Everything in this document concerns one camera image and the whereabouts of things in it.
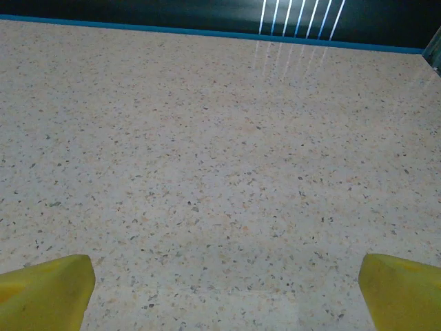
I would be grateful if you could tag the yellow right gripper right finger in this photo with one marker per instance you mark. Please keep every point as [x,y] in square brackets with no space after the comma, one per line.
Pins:
[403,296]

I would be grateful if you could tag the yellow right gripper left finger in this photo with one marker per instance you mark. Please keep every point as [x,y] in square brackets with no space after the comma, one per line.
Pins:
[44,296]

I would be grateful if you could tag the aluminium frame post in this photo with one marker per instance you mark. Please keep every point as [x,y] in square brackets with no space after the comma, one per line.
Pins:
[435,51]

